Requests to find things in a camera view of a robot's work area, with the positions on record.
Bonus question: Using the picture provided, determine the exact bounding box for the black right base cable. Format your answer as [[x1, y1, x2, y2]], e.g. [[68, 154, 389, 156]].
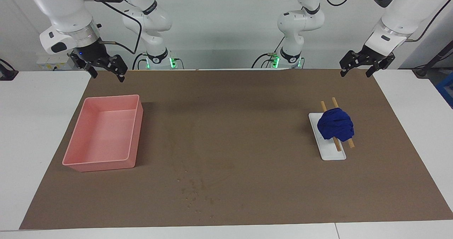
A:
[[133, 53, 184, 69]]

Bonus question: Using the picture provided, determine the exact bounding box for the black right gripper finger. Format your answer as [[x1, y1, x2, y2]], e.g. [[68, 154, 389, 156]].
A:
[[69, 53, 98, 79], [104, 54, 128, 82]]

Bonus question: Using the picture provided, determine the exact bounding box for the white wall socket box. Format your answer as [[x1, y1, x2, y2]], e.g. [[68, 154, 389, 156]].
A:
[[36, 54, 75, 70]]

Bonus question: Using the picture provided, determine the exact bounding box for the brown table mat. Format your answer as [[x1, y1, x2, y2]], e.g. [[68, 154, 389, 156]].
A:
[[19, 69, 453, 230]]

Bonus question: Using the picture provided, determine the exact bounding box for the white rack with wooden rods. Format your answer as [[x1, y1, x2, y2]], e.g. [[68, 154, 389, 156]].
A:
[[308, 97, 355, 161]]

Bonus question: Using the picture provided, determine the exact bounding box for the pink plastic bin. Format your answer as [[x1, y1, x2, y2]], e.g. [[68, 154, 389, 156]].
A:
[[62, 95, 144, 172]]

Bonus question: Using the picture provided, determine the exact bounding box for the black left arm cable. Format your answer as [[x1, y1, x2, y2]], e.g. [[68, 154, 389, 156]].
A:
[[320, 0, 453, 42]]

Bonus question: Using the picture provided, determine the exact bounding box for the black base cable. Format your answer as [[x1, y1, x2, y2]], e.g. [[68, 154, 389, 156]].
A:
[[251, 37, 284, 69], [133, 53, 184, 69]]

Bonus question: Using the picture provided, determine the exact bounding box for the blue towel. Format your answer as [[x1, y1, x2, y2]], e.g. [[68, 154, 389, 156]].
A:
[[317, 107, 355, 142]]

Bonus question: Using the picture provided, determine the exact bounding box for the blue crate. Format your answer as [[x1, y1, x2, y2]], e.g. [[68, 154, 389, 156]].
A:
[[436, 73, 453, 108]]

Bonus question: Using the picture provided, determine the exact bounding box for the black left base cable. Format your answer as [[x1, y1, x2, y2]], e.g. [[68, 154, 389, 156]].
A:
[[251, 37, 284, 69]]

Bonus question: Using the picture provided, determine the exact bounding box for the black stand with pole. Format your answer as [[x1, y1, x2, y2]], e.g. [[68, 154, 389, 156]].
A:
[[412, 41, 453, 78]]

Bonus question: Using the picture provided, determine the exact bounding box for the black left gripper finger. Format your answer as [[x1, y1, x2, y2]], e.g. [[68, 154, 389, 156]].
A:
[[366, 53, 396, 78], [340, 51, 367, 77]]

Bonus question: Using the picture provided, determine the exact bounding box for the black clamp base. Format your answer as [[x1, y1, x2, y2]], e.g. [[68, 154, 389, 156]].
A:
[[0, 58, 19, 81]]

